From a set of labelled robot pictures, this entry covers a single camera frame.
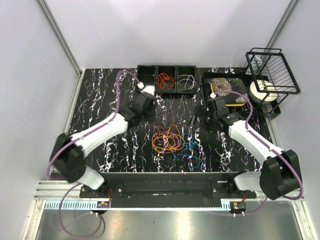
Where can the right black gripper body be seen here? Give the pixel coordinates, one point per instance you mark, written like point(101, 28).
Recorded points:
point(208, 121)

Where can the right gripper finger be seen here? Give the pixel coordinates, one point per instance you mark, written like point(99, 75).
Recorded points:
point(193, 121)
point(199, 110)

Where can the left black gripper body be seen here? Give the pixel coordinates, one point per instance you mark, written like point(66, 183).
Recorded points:
point(149, 116)

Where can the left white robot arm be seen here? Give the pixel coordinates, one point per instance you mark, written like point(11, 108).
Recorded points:
point(69, 152)

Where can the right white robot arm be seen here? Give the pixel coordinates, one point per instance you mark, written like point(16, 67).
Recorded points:
point(280, 173)

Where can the black three-compartment bin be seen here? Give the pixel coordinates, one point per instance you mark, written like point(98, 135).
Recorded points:
point(169, 79)

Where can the white ceramic bowl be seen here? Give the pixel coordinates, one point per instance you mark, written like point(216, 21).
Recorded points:
point(257, 96)

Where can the pale blue cup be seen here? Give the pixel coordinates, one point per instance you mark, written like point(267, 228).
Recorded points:
point(256, 63)

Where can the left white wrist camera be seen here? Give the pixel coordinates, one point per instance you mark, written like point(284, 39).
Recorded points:
point(150, 89)

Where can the black wire dish rack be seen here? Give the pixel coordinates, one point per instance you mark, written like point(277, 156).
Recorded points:
point(275, 69)

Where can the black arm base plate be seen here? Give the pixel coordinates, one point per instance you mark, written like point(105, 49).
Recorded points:
point(167, 190)

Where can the aluminium ruler rail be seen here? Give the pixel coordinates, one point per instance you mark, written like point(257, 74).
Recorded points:
point(95, 205)

